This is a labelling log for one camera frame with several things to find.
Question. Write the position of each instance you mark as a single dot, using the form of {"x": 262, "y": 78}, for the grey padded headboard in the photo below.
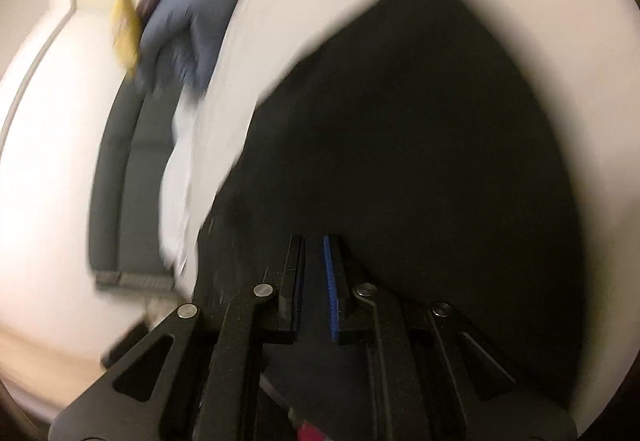
{"x": 130, "y": 201}

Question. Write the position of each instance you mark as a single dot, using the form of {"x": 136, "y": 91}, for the black pants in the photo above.
{"x": 425, "y": 146}

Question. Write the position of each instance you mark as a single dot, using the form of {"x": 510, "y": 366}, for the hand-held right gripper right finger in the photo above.
{"x": 330, "y": 286}

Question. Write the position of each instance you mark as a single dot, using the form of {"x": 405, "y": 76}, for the yellow cushion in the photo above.
{"x": 126, "y": 36}

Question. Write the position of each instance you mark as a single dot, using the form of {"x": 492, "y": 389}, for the red object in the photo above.
{"x": 310, "y": 428}

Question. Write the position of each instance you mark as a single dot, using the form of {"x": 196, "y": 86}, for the white pillow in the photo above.
{"x": 180, "y": 201}

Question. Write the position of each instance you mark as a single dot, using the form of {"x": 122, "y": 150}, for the rolled blue duvet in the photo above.
{"x": 195, "y": 31}

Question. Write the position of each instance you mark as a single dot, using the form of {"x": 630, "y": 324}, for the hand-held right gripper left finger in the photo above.
{"x": 299, "y": 281}

